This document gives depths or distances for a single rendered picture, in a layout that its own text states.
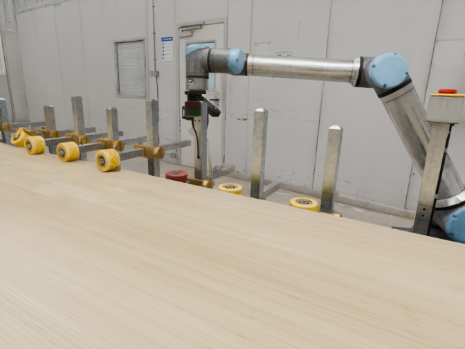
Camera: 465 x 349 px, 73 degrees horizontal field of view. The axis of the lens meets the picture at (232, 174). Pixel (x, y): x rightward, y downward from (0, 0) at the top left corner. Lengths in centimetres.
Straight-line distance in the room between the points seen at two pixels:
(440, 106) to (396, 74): 32
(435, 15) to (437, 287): 311
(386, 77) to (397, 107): 11
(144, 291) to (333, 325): 29
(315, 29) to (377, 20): 63
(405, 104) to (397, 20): 244
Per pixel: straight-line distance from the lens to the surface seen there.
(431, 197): 99
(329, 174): 101
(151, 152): 137
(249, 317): 50
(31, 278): 65
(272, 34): 412
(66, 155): 146
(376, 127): 360
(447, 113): 94
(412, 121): 125
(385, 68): 122
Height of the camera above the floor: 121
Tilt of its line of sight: 15 degrees down
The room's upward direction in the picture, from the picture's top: 2 degrees clockwise
